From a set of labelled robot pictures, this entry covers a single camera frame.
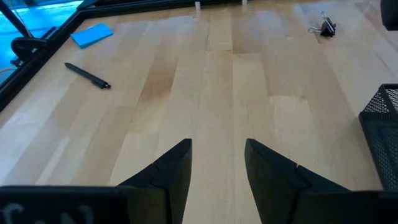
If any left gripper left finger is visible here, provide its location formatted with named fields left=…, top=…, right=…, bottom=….
left=119, top=138, right=193, bottom=224

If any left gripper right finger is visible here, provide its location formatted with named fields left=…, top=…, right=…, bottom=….
left=244, top=138, right=349, bottom=224

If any black pen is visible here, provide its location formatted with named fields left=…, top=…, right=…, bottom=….
left=64, top=62, right=112, bottom=90

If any black binder clip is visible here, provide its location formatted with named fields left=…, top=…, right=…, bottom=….
left=307, top=11, right=337, bottom=38

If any blue sticky note pad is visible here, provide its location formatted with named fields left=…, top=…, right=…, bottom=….
left=70, top=22, right=114, bottom=50

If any black mesh desk organizer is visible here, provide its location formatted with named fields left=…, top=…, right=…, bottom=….
left=358, top=83, right=398, bottom=191

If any black floor cable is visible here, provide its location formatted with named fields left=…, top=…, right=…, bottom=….
left=10, top=36, right=48, bottom=68

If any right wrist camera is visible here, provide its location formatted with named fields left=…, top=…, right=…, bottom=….
left=381, top=0, right=398, bottom=31

